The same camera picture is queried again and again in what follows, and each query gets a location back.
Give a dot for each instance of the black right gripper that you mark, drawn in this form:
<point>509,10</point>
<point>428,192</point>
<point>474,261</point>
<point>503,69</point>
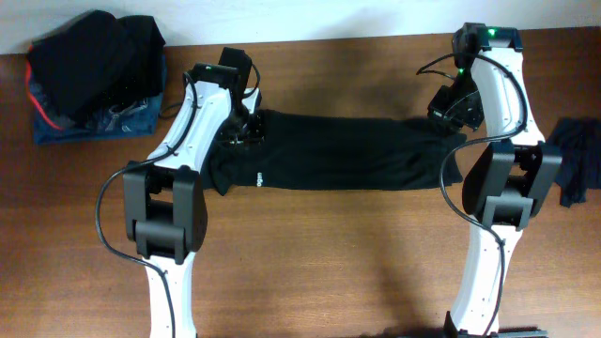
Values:
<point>439,109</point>

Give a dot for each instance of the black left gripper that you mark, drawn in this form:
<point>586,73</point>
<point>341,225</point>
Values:
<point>255,135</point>

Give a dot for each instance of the black t-shirt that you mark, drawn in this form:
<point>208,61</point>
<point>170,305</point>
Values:
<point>318,153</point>

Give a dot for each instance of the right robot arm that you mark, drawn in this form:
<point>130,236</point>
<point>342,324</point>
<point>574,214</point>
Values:
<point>509,183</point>

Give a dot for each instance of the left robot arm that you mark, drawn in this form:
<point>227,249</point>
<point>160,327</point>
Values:
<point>165,210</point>

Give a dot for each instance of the folded blue jeans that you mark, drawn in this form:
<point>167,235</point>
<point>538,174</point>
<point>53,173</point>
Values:
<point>124,120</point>

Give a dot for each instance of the crumpled dark navy garment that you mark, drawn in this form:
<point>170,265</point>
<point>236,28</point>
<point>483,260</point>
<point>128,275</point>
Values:
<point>579,141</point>

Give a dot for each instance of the folded black garment on pile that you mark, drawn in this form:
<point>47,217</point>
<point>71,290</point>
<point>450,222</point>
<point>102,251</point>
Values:
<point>96,62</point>

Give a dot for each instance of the grey garment with pink trim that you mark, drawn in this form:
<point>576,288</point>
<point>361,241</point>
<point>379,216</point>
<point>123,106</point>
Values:
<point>43,104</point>

